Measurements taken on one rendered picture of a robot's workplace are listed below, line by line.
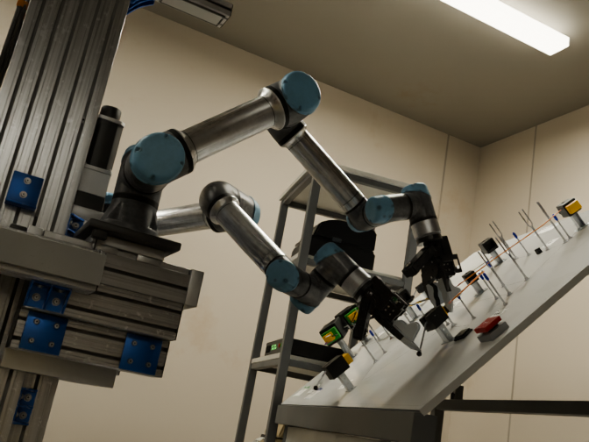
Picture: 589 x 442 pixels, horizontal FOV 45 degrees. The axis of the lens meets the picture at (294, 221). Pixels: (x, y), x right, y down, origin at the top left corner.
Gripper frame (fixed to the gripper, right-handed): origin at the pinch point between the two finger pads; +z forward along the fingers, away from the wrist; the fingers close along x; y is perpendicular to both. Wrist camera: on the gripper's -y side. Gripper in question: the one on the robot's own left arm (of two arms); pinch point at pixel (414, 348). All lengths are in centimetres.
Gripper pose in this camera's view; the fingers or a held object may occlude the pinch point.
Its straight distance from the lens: 186.8
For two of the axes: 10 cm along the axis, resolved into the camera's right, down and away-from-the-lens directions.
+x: 3.4, 1.1, 9.3
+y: 6.4, -7.5, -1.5
